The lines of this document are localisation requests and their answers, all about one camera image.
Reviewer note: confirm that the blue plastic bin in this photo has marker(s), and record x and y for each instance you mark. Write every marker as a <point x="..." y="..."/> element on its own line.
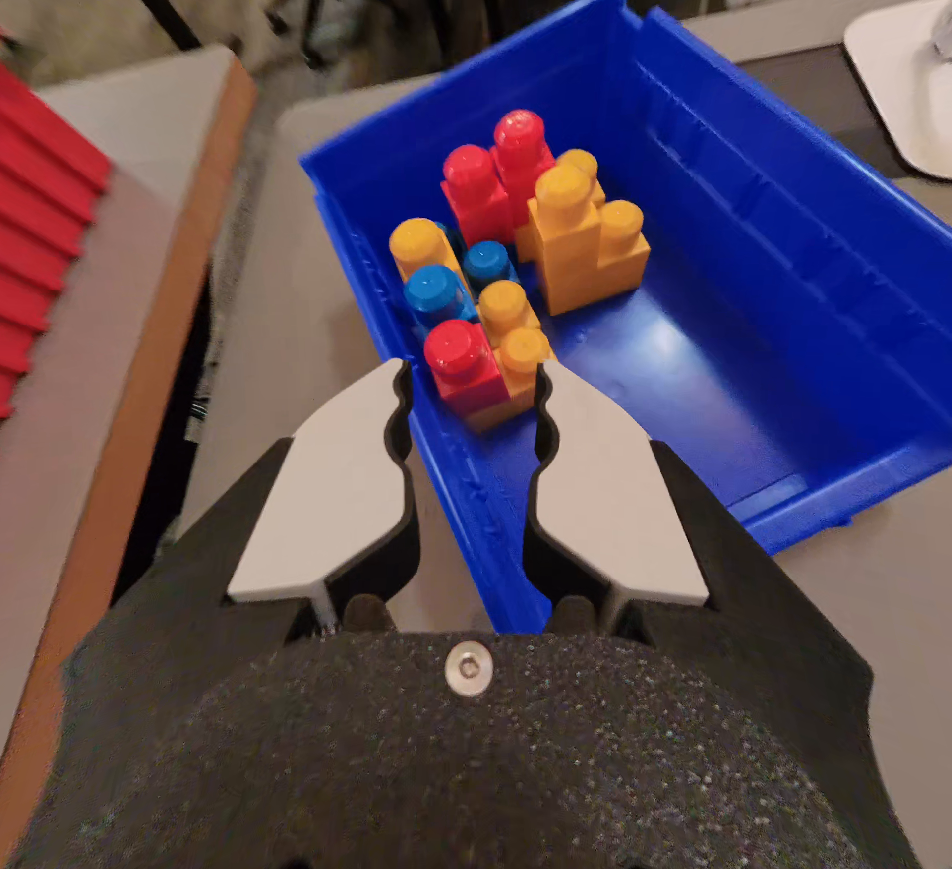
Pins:
<point x="706" y="363"/>

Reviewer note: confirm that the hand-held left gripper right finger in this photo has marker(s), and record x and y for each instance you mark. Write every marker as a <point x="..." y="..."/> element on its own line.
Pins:
<point x="617" y="504"/>

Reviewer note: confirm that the white metal document stand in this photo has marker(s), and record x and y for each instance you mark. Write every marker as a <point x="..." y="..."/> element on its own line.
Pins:
<point x="892" y="88"/>

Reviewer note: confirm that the pile of mega blocks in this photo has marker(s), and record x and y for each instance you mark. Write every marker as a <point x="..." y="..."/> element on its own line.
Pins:
<point x="580" y="267"/>

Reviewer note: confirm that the red ribbed crate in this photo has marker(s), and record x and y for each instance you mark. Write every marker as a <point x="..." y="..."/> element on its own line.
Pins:
<point x="37" y="229"/>

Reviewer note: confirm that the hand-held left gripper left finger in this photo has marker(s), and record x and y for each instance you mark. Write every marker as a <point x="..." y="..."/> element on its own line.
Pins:
<point x="327" y="497"/>

